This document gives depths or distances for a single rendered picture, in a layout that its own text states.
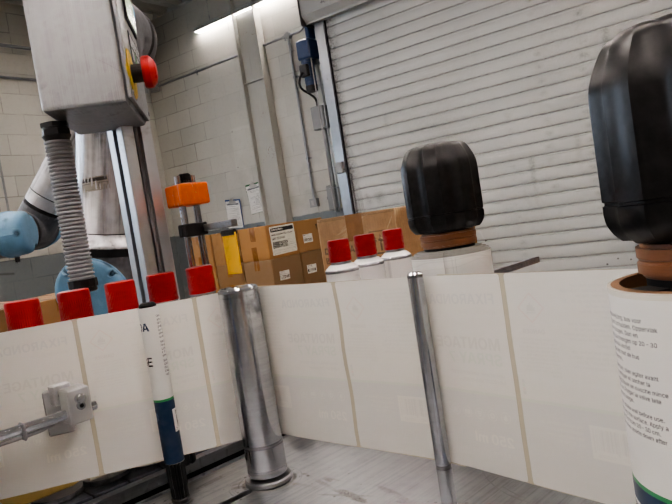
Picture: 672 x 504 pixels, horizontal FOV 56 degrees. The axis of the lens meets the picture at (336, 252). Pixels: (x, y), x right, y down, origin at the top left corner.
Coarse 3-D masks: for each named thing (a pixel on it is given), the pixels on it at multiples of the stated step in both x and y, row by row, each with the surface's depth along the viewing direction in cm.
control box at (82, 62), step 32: (32, 0) 71; (64, 0) 72; (96, 0) 72; (32, 32) 71; (64, 32) 72; (96, 32) 72; (64, 64) 72; (96, 64) 72; (128, 64) 74; (64, 96) 72; (96, 96) 72; (128, 96) 74; (96, 128) 85
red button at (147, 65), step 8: (144, 56) 75; (136, 64) 76; (144, 64) 75; (152, 64) 75; (136, 72) 75; (144, 72) 75; (152, 72) 75; (136, 80) 76; (144, 80) 75; (152, 80) 75
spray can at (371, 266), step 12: (360, 240) 99; (372, 240) 99; (360, 252) 99; (372, 252) 99; (360, 264) 98; (372, 264) 98; (384, 264) 100; (360, 276) 98; (372, 276) 98; (384, 276) 99
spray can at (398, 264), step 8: (384, 232) 104; (392, 232) 103; (400, 232) 104; (384, 240) 104; (392, 240) 103; (400, 240) 104; (384, 248) 105; (392, 248) 103; (400, 248) 104; (384, 256) 104; (392, 256) 103; (400, 256) 103; (408, 256) 103; (392, 264) 103; (400, 264) 103; (408, 264) 103; (392, 272) 103; (400, 272) 103; (408, 272) 103
